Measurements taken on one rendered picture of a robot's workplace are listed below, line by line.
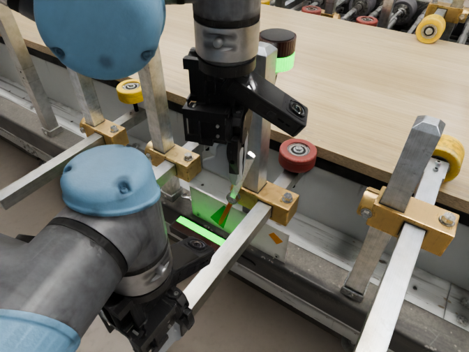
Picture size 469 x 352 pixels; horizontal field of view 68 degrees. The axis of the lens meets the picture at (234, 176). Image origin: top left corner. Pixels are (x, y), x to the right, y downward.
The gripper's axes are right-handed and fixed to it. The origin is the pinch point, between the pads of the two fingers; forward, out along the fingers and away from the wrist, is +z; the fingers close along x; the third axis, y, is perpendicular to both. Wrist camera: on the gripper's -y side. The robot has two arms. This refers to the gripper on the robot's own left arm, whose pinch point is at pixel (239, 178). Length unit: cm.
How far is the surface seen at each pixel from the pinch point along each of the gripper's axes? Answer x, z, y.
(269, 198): -8.2, 11.6, -4.5
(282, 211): -6.1, 12.5, -7.4
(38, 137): -35, 30, 74
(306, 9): -112, 7, -2
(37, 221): -48, 100, 114
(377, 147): -25.8, 8.2, -25.0
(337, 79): -55, 8, -16
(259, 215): -4.1, 12.7, -3.4
